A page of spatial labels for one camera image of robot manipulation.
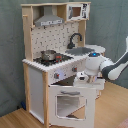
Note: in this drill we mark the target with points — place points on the grey range hood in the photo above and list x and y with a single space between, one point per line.
48 18

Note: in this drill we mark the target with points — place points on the wooden toy kitchen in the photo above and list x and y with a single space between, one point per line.
39 78

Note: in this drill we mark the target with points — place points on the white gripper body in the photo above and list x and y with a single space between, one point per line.
81 77

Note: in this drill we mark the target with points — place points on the silver toy pot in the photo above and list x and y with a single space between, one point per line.
48 55

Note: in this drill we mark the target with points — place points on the red left stove knob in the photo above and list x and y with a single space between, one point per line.
56 75

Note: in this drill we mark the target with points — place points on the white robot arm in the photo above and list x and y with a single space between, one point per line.
95 63

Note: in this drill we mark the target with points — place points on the white oven door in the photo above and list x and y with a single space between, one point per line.
74 107

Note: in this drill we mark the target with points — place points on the grey toy sink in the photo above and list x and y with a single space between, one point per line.
79 51

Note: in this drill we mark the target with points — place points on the black toy faucet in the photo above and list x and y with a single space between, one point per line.
71 44

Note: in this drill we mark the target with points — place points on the toy microwave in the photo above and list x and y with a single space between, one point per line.
77 11

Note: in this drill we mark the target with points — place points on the black toy stovetop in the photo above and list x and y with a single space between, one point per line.
59 58

